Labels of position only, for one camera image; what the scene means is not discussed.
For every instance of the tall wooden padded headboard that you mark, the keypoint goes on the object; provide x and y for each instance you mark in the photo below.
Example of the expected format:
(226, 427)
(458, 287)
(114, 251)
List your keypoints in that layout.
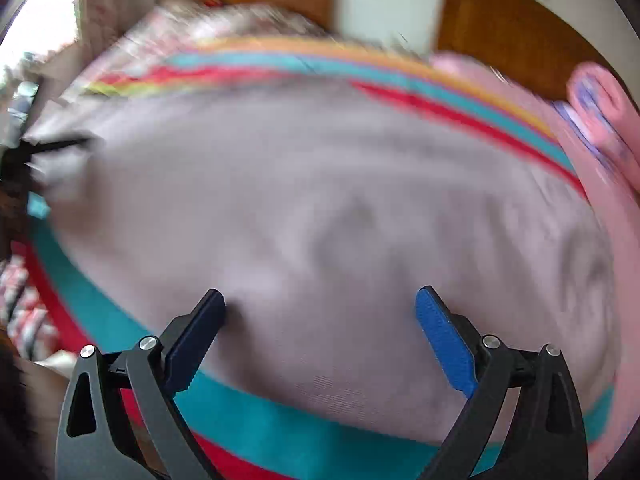
(500, 25)

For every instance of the striped colourful blanket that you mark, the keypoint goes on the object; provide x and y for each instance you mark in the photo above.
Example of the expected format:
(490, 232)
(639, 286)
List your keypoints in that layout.
(250, 425)

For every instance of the rolled pink quilt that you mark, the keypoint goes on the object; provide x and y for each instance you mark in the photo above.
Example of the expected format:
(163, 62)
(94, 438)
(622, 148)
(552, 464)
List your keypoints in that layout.
(600, 100)

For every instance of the checked bed sheet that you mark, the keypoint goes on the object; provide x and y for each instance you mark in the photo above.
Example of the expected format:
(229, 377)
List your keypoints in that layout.
(25, 305)

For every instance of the purple pants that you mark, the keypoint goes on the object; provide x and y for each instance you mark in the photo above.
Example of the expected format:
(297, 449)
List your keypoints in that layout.
(300, 210)

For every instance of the floral pink curtain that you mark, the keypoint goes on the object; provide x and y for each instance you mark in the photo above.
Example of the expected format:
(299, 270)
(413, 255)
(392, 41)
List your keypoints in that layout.
(97, 5)

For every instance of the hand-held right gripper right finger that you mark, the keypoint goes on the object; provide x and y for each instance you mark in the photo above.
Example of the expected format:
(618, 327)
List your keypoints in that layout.
(442, 340)

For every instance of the pink bed sheet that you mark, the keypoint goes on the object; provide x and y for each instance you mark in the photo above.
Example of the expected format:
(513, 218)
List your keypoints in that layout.
(565, 120)

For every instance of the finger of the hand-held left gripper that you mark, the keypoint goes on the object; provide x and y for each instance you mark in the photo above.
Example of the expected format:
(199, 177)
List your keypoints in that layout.
(60, 146)

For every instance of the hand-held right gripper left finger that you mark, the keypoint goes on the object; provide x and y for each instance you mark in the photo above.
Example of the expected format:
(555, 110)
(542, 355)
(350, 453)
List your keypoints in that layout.
(200, 330)

